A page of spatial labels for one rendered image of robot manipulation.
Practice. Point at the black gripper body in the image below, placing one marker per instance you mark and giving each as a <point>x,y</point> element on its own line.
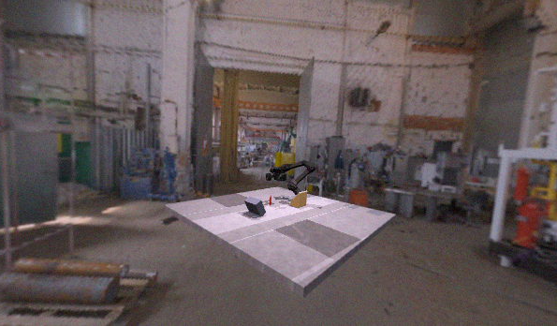
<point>276,175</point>

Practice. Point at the grey panel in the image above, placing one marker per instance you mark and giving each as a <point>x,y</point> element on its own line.
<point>255,207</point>

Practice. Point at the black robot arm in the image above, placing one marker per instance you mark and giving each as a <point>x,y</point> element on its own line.
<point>293,185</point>

